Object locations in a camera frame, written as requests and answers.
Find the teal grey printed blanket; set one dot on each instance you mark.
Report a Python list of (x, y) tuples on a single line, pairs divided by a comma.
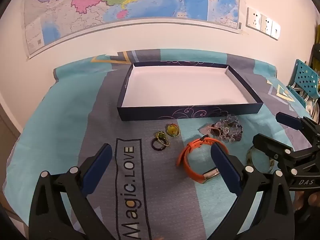
[(62, 130)]

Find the colourful wall map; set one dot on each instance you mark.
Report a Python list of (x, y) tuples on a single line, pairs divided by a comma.
[(125, 0)]

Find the grey brown door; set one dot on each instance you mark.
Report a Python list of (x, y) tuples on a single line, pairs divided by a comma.
[(7, 125)]

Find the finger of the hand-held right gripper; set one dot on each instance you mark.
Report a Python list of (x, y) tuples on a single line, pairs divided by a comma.
[(287, 120), (270, 148)]

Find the person's right hand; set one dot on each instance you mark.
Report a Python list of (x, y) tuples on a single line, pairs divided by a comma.
[(311, 200)]

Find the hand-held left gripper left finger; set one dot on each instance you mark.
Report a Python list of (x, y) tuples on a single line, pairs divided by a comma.
[(100, 165)]

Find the pale cloth pile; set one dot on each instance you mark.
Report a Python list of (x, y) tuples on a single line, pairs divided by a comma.
[(311, 107)]

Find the dark blue shallow box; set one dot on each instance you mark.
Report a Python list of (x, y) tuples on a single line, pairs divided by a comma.
[(187, 87)]

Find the pink charm with loop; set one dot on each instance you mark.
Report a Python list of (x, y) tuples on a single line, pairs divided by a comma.
[(203, 130)]

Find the amber mottled bangle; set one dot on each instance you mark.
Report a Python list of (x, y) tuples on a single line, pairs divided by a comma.
[(248, 156)]

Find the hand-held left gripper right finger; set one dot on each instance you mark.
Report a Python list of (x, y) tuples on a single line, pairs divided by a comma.
[(225, 167)]

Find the tape strip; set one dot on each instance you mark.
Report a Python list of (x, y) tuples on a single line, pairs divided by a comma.
[(244, 33)]

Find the teal perforated chair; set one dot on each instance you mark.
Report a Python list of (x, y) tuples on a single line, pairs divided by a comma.
[(306, 77)]

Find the orange smart watch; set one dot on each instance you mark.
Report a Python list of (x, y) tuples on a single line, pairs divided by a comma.
[(183, 158)]

